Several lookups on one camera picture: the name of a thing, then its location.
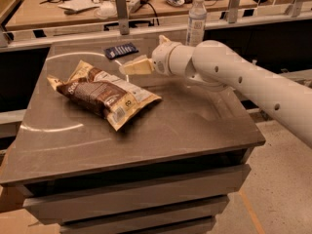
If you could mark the metal bracket post right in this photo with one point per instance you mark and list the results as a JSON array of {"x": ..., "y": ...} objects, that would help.
[{"x": 232, "y": 11}]

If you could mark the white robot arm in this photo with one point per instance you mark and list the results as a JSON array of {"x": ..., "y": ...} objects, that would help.
[{"x": 215, "y": 66}]

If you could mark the white paper sheet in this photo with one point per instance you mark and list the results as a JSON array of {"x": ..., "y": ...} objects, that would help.
[{"x": 78, "y": 5}]

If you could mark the blue rxbar blueberry wrapper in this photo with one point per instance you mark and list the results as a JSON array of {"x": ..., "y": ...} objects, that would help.
[{"x": 120, "y": 51}]

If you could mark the clear plastic water bottle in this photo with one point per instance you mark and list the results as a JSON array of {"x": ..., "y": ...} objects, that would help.
[{"x": 196, "y": 23}]

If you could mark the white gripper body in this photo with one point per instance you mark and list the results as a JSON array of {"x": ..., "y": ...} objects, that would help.
[{"x": 161, "y": 59}]

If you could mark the metal bracket post left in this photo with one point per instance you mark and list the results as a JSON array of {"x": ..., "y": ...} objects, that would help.
[{"x": 122, "y": 15}]

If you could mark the brown chip bag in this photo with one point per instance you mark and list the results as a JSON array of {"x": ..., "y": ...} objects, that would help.
[{"x": 107, "y": 95}]

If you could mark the metal bracket post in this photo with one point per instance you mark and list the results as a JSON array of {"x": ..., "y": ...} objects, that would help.
[
  {"x": 232, "y": 11},
  {"x": 122, "y": 15}
]

